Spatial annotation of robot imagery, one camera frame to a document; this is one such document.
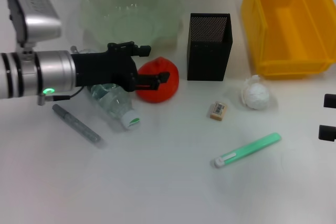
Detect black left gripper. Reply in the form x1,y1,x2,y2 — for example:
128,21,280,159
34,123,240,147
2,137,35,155
70,41,171,92

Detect red-orange fruit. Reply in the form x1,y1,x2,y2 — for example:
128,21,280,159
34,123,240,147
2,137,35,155
136,56,180,103

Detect clear plastic water bottle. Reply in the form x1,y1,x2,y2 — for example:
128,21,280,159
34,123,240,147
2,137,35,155
78,47,143,131

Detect white paper ball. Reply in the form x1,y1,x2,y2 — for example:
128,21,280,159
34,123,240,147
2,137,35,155
240,74,271,111

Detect beige eraser with barcode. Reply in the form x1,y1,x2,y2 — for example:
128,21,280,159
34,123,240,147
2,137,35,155
209,100,228,122

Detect green glass fruit bowl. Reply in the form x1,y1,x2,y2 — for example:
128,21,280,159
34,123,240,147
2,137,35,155
79,0,184,53

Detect black mesh pen holder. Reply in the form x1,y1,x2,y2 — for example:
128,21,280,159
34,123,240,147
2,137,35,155
187,13,234,82

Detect gray marker pen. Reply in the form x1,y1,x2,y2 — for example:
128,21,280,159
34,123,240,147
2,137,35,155
51,103,102,149

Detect yellow plastic bin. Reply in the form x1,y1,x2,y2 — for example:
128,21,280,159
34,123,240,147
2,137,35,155
241,0,336,80

